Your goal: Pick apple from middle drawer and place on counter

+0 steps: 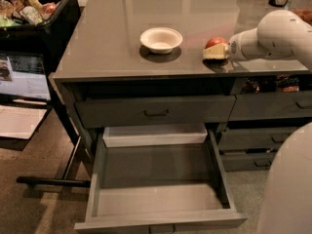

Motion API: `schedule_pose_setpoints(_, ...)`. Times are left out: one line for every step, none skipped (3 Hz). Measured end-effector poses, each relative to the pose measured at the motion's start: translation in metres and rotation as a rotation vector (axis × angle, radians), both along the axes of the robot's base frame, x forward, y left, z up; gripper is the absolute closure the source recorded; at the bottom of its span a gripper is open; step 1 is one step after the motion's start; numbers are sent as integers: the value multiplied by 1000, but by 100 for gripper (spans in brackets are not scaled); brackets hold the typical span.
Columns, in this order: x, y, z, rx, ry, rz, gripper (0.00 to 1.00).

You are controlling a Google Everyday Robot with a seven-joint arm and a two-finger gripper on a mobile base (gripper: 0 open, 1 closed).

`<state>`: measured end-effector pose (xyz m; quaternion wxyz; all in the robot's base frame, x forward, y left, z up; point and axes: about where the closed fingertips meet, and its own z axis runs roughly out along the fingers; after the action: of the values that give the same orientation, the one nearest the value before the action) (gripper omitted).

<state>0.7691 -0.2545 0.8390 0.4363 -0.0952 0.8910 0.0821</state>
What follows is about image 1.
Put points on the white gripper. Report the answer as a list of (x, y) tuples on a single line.
[(234, 50)]

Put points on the red apple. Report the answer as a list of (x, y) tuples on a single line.
[(214, 41)]

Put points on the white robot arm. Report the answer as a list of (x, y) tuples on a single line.
[(287, 201)]

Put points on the chip bags in drawer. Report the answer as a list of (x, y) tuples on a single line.
[(269, 84)]

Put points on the grey top right drawer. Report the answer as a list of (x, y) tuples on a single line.
[(266, 106)]

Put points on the grey middle right drawer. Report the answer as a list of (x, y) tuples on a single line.
[(254, 138)]

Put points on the grey bottom right drawer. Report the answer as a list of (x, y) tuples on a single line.
[(234, 162)]

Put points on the grey top left drawer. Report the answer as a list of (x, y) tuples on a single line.
[(96, 113)]

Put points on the open grey middle drawer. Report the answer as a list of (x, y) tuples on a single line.
[(159, 190)]

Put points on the white paper bowl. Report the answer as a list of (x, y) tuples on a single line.
[(160, 40)]

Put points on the clear jar with snacks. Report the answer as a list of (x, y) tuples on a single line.
[(302, 8)]

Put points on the clear plastic bin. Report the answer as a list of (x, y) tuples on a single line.
[(172, 134)]

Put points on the black bin with snacks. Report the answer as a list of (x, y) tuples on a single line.
[(37, 26)]

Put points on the computer monitor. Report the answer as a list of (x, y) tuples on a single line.
[(23, 75)]

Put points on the white paper sheet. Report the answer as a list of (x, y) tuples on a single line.
[(19, 122)]

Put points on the black stand base bar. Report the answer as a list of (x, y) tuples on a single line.
[(32, 180)]

